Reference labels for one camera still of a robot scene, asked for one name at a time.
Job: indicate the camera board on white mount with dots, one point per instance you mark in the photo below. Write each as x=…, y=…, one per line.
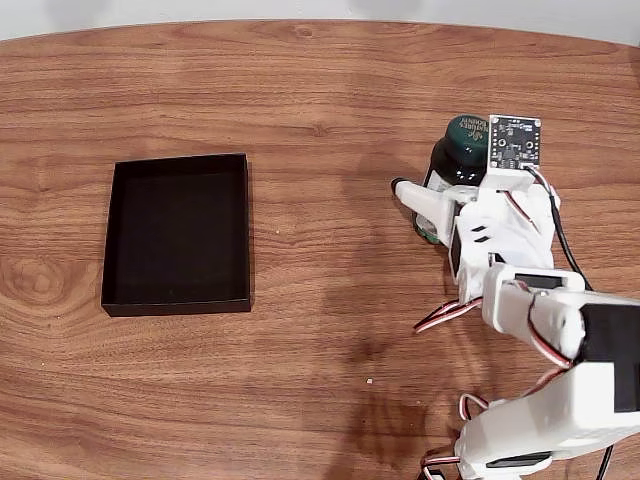
x=515, y=142

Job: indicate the black shallow box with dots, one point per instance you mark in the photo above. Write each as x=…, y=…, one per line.
x=175, y=235

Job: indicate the green pill bottle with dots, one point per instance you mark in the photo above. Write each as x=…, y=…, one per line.
x=462, y=145

